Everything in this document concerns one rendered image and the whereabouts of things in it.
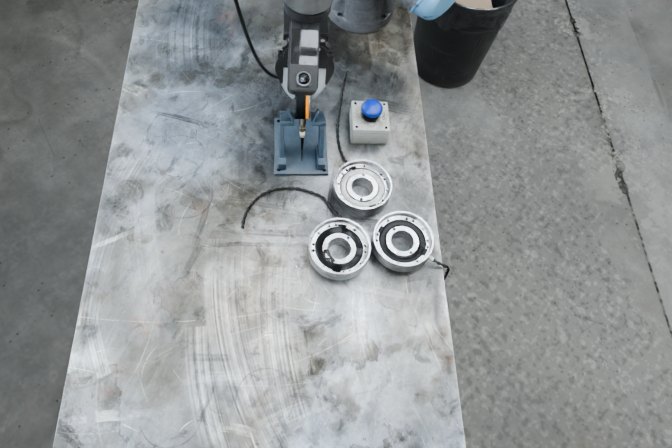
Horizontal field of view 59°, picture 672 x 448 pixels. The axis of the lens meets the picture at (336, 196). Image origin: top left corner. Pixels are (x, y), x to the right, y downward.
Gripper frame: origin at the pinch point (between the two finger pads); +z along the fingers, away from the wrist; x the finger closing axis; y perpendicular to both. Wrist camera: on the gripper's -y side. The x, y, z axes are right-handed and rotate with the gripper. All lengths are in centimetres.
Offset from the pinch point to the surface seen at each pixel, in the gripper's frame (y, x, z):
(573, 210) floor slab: 27, -99, 92
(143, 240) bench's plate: -21.9, 27.2, 12.1
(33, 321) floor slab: -9, 75, 92
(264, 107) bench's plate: 7.1, 7.0, 12.2
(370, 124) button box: -0.1, -13.0, 7.7
